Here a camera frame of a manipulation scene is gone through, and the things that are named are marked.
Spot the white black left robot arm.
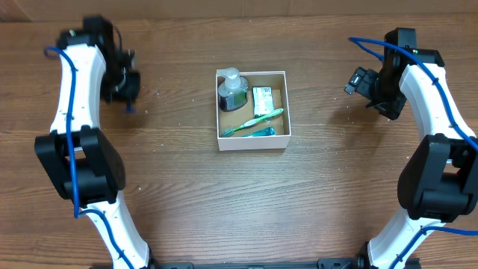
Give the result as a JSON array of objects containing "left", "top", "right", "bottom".
[{"left": 34, "top": 15, "right": 158, "bottom": 268}]

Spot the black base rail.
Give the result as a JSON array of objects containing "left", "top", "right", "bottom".
[{"left": 149, "top": 257, "right": 373, "bottom": 269}]

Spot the green white soap bar pack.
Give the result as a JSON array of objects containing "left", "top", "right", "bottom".
[{"left": 252, "top": 87, "right": 275, "bottom": 118}]

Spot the green white toothpaste tube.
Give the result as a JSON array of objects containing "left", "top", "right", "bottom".
[{"left": 243, "top": 126, "right": 276, "bottom": 137}]

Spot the blue disposable razor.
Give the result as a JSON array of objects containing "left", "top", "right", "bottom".
[{"left": 125, "top": 99, "right": 137, "bottom": 114}]

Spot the green toothbrush with cap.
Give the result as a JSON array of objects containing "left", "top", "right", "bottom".
[{"left": 221, "top": 108, "right": 284, "bottom": 137}]

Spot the pink open cardboard box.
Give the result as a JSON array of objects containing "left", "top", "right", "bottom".
[{"left": 216, "top": 71, "right": 291, "bottom": 152}]

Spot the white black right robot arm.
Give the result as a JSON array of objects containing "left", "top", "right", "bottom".
[{"left": 318, "top": 28, "right": 477, "bottom": 269}]

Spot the clear soap pump bottle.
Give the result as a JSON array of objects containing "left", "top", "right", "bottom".
[{"left": 217, "top": 67, "right": 249, "bottom": 112}]

